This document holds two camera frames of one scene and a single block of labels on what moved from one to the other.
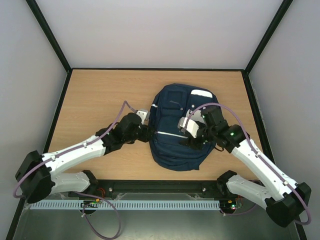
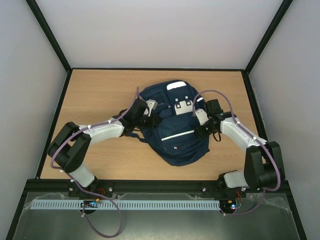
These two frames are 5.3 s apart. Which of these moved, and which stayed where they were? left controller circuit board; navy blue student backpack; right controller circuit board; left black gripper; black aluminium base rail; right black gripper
Moved: left black gripper; right black gripper; navy blue student backpack
Stayed: left controller circuit board; right controller circuit board; black aluminium base rail
